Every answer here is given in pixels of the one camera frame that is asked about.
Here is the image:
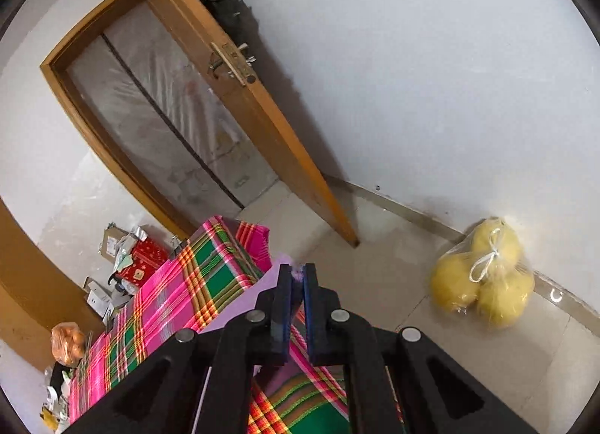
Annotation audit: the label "black cloth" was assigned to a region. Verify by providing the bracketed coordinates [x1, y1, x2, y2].
[49, 361, 71, 392]

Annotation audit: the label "wooden door frame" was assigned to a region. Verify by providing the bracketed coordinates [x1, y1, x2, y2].
[40, 0, 245, 238]

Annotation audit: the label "cardboard box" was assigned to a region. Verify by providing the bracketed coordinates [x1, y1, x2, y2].
[99, 224, 137, 271]

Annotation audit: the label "bag of oranges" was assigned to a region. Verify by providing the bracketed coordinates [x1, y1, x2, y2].
[51, 322, 87, 367]

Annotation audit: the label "pink plaid bed sheet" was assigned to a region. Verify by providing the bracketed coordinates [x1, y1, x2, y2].
[68, 215, 404, 434]

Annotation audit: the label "bag of yellow pomelos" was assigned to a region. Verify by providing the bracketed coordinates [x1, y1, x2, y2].
[430, 216, 536, 329]

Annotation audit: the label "red gift box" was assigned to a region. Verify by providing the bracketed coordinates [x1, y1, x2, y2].
[119, 237, 170, 296]

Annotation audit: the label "purple fleece pants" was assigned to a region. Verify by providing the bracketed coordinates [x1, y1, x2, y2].
[194, 253, 310, 434]

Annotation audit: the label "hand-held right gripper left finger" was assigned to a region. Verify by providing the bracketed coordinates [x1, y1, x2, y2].
[61, 264, 294, 434]

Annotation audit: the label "clear plastic door curtain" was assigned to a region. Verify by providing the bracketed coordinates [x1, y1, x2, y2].
[66, 3, 282, 210]

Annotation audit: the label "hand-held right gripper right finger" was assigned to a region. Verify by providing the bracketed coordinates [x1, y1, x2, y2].
[302, 263, 540, 434]

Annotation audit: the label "wooden door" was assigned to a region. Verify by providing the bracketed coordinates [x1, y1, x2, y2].
[121, 0, 361, 248]

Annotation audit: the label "brass door handle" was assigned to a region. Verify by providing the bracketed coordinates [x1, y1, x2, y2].
[208, 43, 258, 85]

